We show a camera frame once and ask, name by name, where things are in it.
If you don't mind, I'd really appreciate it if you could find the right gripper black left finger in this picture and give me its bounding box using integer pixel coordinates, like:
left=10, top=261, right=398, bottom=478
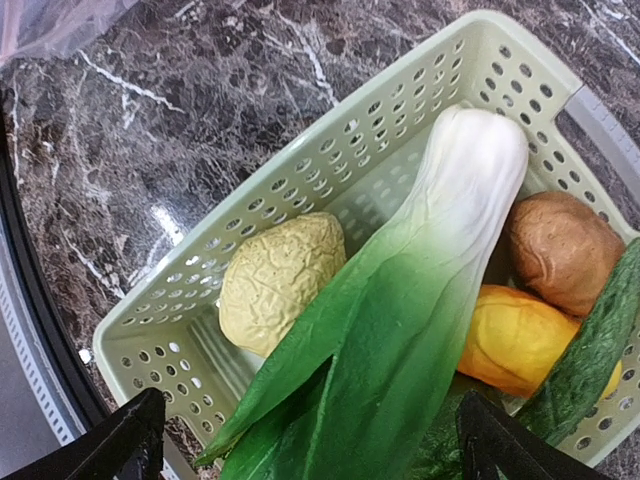
left=7, top=387, right=166, bottom=480

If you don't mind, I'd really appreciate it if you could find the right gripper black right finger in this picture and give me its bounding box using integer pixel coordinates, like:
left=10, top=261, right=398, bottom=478
left=457, top=390, right=605, bottom=480

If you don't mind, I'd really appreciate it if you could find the pale green plastic basket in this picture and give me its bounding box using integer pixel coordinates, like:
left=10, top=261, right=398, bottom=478
left=92, top=9, right=640, bottom=480

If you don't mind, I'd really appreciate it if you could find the bok choy toy green white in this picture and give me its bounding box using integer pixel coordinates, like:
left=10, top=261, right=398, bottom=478
left=197, top=105, right=528, bottom=479

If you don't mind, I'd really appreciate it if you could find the clear dotted zip top bag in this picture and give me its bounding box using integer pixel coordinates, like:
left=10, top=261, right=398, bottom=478
left=1, top=0, right=136, bottom=66

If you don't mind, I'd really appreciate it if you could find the beige wrinkled round food toy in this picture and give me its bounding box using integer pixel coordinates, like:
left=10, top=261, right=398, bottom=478
left=219, top=212, right=346, bottom=358

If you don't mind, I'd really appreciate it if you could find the green cucumber toy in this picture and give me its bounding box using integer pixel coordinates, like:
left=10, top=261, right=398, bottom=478
left=515, top=238, right=639, bottom=446

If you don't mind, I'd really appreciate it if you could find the orange yellow pepper toy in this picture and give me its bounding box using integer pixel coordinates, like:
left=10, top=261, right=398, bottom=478
left=457, top=285, right=580, bottom=398

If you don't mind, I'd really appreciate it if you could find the yellow lemon toy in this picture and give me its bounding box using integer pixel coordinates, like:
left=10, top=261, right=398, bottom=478
left=600, top=361, right=623, bottom=400

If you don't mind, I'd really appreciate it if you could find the brown potato toy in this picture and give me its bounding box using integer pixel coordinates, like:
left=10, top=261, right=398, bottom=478
left=506, top=192, right=626, bottom=317

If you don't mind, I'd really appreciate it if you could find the black front rail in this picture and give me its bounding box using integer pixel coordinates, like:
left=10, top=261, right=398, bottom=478
left=0, top=89, right=109, bottom=436

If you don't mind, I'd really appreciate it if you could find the white slotted cable duct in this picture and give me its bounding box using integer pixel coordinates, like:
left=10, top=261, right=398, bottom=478
left=1, top=235, right=83, bottom=446

